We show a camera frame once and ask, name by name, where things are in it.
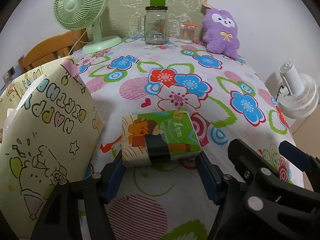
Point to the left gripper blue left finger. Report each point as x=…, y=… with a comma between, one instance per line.
x=114, y=173

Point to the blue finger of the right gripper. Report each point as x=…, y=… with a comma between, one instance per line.
x=294, y=155
x=247, y=157

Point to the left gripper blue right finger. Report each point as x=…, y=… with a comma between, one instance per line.
x=210, y=175

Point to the green tissue pack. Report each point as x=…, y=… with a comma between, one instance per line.
x=158, y=138

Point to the white cloth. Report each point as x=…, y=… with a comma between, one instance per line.
x=29, y=91

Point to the floral tablecloth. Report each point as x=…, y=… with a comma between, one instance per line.
x=225, y=98

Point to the white floor fan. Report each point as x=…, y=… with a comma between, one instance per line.
x=298, y=95

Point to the yellow cartoon storage box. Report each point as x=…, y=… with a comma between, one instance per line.
x=52, y=137

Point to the purple plush bunny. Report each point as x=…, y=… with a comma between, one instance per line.
x=220, y=33

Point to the wooden bed headboard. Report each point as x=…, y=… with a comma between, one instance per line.
x=53, y=48

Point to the toothpick jar orange lid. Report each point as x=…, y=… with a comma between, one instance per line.
x=186, y=34

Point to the glass mason jar mug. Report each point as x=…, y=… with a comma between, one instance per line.
x=154, y=25

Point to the green patterned board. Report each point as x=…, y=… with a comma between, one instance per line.
x=121, y=16

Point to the green desk fan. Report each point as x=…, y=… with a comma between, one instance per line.
x=80, y=14

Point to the green cup on jar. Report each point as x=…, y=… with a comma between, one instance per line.
x=157, y=3

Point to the wall power socket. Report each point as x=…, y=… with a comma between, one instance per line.
x=9, y=74

